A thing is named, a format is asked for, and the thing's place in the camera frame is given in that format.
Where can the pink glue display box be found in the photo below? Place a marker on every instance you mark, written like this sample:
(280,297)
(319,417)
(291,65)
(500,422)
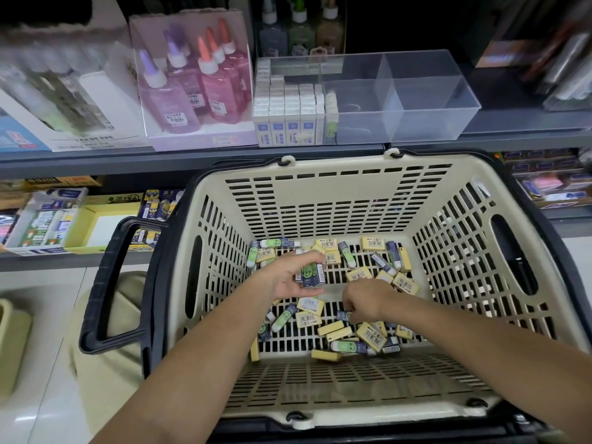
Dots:
(199,138)

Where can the yellow empty display box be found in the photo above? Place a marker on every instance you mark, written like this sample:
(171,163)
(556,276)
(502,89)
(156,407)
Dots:
(102,226)

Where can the pile of erasers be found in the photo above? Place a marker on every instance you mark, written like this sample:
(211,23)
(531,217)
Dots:
(372,335)

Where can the clear plastic divider tray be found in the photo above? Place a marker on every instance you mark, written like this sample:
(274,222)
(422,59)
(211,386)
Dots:
(435,106)

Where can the row of clear glue bottles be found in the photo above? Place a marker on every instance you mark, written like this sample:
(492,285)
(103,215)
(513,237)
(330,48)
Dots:
(51,97)

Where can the person's left forearm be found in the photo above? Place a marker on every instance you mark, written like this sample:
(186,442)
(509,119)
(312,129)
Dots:
(180,383)

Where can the person's right forearm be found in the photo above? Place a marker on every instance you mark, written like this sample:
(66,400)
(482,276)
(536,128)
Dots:
(499,360)

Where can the translucent glue bottle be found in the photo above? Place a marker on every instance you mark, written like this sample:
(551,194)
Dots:
(329,34)
(300,37)
(272,39)

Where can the dark blue yellow packets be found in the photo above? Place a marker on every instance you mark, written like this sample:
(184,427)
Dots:
(157,212)

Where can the beige shopping basket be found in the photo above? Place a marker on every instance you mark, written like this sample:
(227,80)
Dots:
(333,164)

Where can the pink glue bottle orange cap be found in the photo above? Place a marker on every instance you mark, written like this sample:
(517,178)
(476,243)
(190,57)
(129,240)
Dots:
(220,95)
(238,74)
(244,52)

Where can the white eraser display box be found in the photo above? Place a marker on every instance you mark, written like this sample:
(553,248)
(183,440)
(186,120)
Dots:
(42,222)

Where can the pink glue bottle purple cap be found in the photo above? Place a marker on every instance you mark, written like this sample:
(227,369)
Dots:
(190,76)
(169,104)

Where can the person's right hand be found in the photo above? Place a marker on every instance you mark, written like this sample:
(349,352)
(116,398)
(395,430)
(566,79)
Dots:
(375,300)

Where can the rows of white erasers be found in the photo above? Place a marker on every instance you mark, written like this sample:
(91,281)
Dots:
(287,120)

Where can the white glue display box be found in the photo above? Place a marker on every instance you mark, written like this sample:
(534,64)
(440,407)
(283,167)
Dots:
(106,111)

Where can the person's left hand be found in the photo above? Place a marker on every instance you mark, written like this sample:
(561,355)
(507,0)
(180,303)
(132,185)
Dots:
(277,284)

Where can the yellow plastic basket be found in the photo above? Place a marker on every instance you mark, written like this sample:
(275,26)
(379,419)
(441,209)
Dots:
(11,342)

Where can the grey store shelves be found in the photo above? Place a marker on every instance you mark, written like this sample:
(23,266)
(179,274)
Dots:
(185,160)

